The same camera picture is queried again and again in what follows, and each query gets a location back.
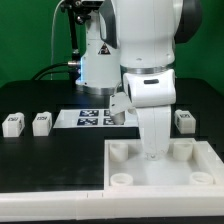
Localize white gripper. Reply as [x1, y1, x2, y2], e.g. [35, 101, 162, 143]
[109, 69, 176, 160]

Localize white square tabletop part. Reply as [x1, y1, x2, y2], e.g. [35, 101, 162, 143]
[104, 139, 224, 190]

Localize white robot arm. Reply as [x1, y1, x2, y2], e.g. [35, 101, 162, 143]
[75, 0, 202, 160]

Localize white marker sheet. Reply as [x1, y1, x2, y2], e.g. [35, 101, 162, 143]
[53, 108, 140, 129]

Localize white L-shaped fence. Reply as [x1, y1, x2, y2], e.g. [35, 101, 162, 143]
[0, 139, 224, 222]

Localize black cable bundle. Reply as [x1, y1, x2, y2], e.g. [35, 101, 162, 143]
[31, 61, 82, 81]

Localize black camera stand pole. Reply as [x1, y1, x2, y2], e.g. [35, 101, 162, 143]
[59, 0, 104, 81]

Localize thin white cable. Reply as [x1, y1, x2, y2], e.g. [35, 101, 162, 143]
[49, 0, 65, 81]

